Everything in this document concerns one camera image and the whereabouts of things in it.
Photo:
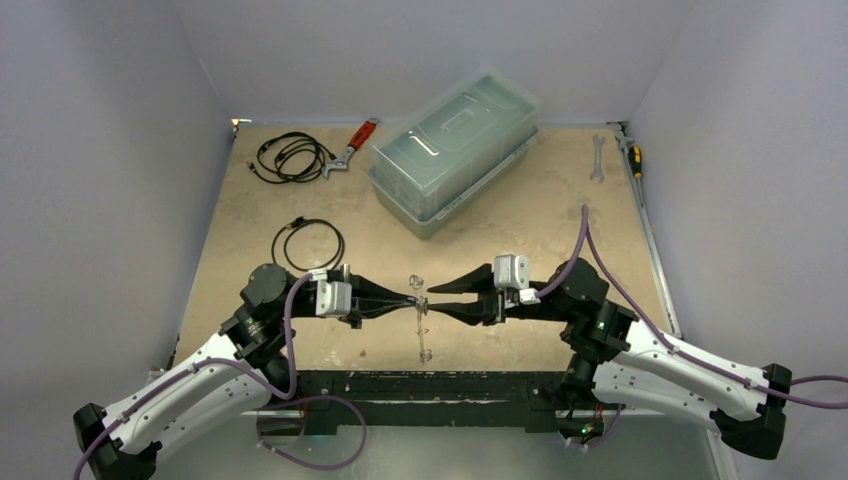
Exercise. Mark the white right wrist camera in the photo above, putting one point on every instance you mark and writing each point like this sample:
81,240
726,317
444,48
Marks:
511,280

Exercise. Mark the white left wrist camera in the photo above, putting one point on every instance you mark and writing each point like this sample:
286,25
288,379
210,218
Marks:
333,293

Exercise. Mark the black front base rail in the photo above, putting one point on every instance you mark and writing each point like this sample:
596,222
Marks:
536,401

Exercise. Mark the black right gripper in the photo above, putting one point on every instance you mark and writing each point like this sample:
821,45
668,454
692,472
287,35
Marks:
491,298

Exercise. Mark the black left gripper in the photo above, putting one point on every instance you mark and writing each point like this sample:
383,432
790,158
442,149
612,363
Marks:
370,299

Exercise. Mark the clear plastic storage box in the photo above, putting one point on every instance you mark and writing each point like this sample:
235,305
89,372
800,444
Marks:
439,158

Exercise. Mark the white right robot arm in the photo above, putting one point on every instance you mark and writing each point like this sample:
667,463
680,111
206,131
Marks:
618,358

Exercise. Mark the yellow black screwdriver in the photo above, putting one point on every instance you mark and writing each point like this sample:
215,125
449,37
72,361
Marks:
635,162

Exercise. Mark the silver open end spanner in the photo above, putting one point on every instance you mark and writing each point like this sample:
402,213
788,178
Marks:
597,173

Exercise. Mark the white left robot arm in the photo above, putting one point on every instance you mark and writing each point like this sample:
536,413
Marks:
246,364

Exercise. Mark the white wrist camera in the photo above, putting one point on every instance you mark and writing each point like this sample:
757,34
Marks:
511,280
333,293

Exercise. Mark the red handled adjustable wrench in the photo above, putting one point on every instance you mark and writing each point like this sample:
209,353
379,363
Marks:
341,163

